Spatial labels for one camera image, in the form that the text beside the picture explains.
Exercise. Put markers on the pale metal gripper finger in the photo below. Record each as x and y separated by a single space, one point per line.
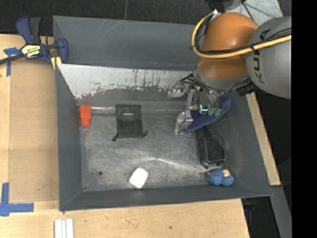
189 117
178 125

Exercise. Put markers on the dark blue cloth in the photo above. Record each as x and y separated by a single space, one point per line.
208 120

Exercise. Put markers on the grey metal bin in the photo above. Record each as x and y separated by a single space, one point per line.
158 155

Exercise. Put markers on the black fabric pouch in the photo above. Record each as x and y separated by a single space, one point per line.
129 123

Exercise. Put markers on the blue knitted toy animal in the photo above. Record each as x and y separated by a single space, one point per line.
218 178

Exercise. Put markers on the white rounded block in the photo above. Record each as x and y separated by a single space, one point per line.
138 178

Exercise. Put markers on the orange plastic block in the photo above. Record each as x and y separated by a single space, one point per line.
85 114

